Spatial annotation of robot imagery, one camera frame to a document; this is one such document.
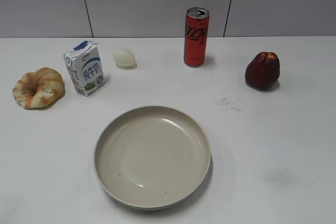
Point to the dark red wax apple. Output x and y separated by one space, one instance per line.
263 71

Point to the twisted ring bread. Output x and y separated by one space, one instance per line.
38 89

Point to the white egg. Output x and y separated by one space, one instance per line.
124 57

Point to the red soda can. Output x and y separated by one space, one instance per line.
196 30

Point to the white blue milk carton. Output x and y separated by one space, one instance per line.
85 68

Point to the beige round plate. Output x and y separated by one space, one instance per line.
152 157

